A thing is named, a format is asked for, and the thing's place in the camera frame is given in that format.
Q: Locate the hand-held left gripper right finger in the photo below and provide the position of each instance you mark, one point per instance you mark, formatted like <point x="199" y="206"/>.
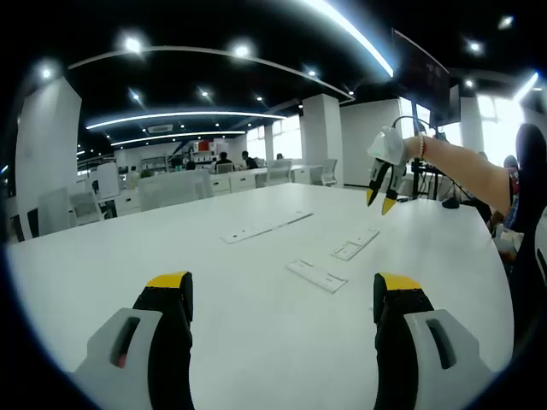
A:
<point x="410" y="363"/>

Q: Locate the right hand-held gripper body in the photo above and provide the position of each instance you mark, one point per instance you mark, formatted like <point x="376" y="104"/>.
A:
<point x="389" y="147"/>

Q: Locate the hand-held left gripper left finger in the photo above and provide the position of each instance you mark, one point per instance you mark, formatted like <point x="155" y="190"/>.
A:
<point x="137" y="363"/>

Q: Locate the short white socket holder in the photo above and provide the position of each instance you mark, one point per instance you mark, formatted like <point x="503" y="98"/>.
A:
<point x="363" y="239"/>

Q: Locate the white socket holder cover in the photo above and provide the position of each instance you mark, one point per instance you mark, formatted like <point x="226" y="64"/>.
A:
<point x="316" y="277"/>

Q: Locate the long white socket holder strip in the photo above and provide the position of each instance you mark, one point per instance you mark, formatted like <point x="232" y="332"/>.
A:
<point x="265" y="228"/>

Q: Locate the person's right hand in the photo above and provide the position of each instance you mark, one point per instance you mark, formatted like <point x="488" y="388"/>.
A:
<point x="411" y="149"/>

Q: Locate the white mesh office chair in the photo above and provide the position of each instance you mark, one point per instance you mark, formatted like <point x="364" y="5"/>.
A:
<point x="85" y="207"/>
<point x="329" y="173"/>
<point x="280" y="173"/>

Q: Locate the small black object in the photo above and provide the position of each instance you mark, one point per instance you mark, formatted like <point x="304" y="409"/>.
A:
<point x="451" y="203"/>

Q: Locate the white square pillar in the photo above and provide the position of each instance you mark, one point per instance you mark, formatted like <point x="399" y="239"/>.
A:
<point x="49" y="149"/>
<point x="320" y="141"/>

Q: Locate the long bright ceiling light strip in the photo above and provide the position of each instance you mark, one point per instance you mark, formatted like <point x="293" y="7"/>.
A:
<point x="359" y="36"/>

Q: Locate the white desk with drawers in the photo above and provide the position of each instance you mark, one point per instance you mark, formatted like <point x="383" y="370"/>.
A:
<point x="239" y="181"/>

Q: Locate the person's own head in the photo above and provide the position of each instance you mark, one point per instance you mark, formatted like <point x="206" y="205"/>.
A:
<point x="532" y="154"/>

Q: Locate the curved ceiling light strip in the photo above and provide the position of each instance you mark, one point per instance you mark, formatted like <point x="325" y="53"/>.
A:
<point x="179" y="137"/>
<point x="184" y="115"/>

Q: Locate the ceiling air conditioner vent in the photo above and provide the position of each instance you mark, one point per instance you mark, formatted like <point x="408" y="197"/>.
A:
<point x="160" y="128"/>

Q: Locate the large dark wall screen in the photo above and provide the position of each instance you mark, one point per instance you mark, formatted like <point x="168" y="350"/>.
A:
<point x="423" y="68"/>

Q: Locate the red wall panel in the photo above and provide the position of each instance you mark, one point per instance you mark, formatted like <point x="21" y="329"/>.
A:
<point x="206" y="146"/>

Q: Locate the curved grey ceiling rail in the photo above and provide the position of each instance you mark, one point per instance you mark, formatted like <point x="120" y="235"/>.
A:
<point x="205" y="50"/>

